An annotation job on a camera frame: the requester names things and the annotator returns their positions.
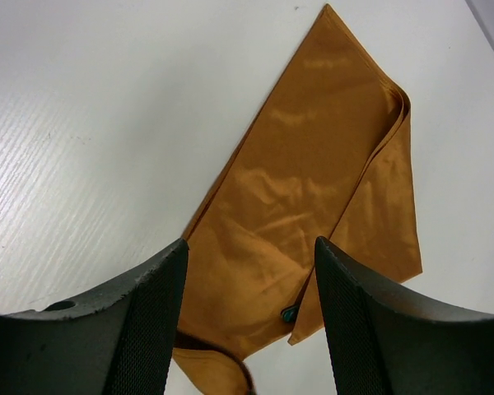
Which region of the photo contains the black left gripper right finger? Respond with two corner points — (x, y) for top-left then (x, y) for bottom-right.
(315, 237), (494, 394)

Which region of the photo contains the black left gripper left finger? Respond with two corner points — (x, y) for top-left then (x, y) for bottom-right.
(0, 239), (189, 394)

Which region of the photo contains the green handled steel fork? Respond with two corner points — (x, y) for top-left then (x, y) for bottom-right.
(281, 306), (298, 323)

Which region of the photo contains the orange cloth napkin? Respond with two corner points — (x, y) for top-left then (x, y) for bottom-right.
(174, 6), (422, 394)

